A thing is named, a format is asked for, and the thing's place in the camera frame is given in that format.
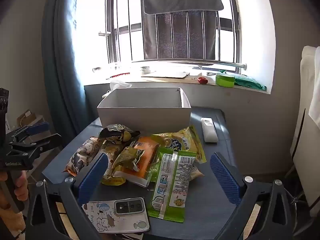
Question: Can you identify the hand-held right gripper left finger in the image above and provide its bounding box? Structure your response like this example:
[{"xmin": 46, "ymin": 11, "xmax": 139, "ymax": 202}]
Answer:
[{"xmin": 25, "ymin": 152, "xmax": 109, "ymax": 240}]

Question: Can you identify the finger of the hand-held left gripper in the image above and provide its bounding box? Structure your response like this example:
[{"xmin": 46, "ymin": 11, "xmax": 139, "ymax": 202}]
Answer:
[
  {"xmin": 10, "ymin": 133, "xmax": 62, "ymax": 157},
  {"xmin": 9, "ymin": 122, "xmax": 50, "ymax": 143}
]

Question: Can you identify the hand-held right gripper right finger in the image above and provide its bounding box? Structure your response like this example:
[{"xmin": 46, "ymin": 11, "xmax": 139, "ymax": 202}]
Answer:
[{"xmin": 209, "ymin": 152, "xmax": 294, "ymax": 240}]

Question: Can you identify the cow pattern snack packet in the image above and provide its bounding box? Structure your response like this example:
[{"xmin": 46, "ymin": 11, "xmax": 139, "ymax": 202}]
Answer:
[{"xmin": 62, "ymin": 137, "xmax": 105, "ymax": 177}]

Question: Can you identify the small olive snack packet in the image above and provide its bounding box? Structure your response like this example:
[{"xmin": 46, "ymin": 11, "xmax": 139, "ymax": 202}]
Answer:
[{"xmin": 111, "ymin": 147, "xmax": 145, "ymax": 178}]

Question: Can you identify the black and gold snack packet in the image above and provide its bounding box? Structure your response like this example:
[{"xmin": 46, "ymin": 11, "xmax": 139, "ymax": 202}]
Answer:
[{"xmin": 99, "ymin": 124, "xmax": 141, "ymax": 143}]

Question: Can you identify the green snack packet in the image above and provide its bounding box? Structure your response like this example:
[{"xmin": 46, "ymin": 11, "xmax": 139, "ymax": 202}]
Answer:
[{"xmin": 146, "ymin": 147, "xmax": 198, "ymax": 223}]

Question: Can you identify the orange rice cracker packet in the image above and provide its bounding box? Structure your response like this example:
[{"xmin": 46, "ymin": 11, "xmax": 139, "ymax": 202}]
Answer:
[{"xmin": 122, "ymin": 136, "xmax": 160, "ymax": 188}]

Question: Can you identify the large yellow-green snack packet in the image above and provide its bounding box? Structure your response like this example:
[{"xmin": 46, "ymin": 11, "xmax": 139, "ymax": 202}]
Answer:
[{"xmin": 150, "ymin": 125, "xmax": 207, "ymax": 164}]

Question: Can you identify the white cardboard box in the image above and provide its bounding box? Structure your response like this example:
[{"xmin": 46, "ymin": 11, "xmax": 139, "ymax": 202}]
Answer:
[{"xmin": 97, "ymin": 87, "xmax": 192, "ymax": 132}]

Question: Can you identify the person's left hand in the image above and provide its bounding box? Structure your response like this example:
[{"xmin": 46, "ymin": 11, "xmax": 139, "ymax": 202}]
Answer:
[{"xmin": 0, "ymin": 171, "xmax": 29, "ymax": 210}]

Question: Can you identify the brown cardboard box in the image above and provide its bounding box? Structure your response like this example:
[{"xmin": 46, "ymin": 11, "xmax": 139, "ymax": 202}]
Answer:
[{"xmin": 16, "ymin": 109, "xmax": 37, "ymax": 128}]

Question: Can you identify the yellow cartoon snack packet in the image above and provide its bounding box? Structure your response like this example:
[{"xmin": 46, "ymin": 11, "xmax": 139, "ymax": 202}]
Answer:
[{"xmin": 100, "ymin": 141, "xmax": 127, "ymax": 186}]

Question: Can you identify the white remote control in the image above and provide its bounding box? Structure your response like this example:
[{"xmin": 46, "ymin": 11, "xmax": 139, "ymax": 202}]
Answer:
[{"xmin": 201, "ymin": 117, "xmax": 218, "ymax": 143}]

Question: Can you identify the phone with cartoon case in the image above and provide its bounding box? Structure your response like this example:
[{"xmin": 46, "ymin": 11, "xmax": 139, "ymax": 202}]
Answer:
[{"xmin": 82, "ymin": 197, "xmax": 150, "ymax": 234}]

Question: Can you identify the blue curtain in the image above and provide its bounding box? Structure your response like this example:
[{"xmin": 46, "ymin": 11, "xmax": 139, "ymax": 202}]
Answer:
[{"xmin": 41, "ymin": 0, "xmax": 87, "ymax": 145}]

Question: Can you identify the white tissue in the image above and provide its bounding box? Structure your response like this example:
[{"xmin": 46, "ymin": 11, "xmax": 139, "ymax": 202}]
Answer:
[{"xmin": 102, "ymin": 80, "xmax": 132, "ymax": 98}]

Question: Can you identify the green round container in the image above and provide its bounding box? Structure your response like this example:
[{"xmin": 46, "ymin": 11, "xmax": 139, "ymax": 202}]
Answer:
[{"xmin": 215, "ymin": 73, "xmax": 235, "ymax": 88}]

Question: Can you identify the green plastic bag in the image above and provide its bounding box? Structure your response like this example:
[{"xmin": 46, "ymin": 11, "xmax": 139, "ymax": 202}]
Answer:
[{"xmin": 234, "ymin": 76, "xmax": 267, "ymax": 92}]

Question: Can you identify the white cloth on chair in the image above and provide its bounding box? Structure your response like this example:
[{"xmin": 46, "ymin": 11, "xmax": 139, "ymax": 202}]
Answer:
[{"xmin": 290, "ymin": 45, "xmax": 320, "ymax": 218}]

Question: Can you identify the metal window railing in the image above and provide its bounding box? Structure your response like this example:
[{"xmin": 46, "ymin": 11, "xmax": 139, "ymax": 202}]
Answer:
[{"xmin": 90, "ymin": 0, "xmax": 248, "ymax": 73}]

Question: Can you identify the dark grey hanging cloth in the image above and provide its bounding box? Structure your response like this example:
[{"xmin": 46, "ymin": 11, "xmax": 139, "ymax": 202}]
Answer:
[{"xmin": 142, "ymin": 10, "xmax": 217, "ymax": 60}]

